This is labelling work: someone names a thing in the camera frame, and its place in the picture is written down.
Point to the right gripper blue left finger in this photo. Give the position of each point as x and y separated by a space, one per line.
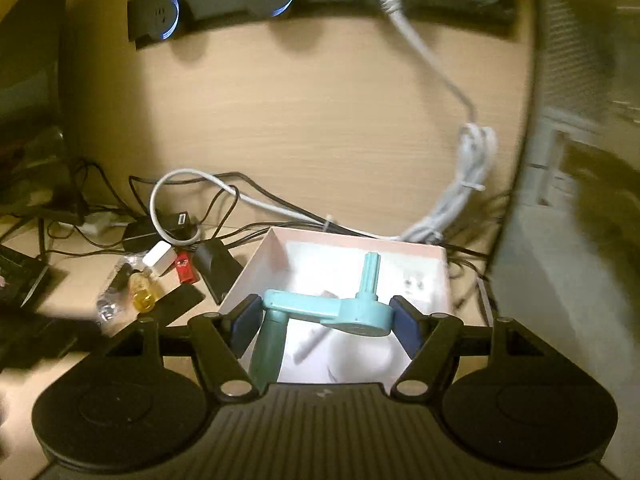
241 324

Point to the red lighter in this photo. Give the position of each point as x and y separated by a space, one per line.
185 269

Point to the dark book on left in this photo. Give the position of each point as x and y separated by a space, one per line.
23 279

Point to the teal hand crank tool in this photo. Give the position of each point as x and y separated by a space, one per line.
361 315

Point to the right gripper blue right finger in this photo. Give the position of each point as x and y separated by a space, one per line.
410 326

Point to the black power adapter brick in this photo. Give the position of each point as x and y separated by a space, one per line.
141 236

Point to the pink cardboard box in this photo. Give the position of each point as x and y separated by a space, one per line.
323 264

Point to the white charger cube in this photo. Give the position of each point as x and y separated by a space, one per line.
159 258

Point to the computer case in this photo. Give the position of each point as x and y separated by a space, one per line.
566 263

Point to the yellow small bottle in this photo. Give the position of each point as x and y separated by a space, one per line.
141 292

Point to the black rounded case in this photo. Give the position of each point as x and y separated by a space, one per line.
217 267

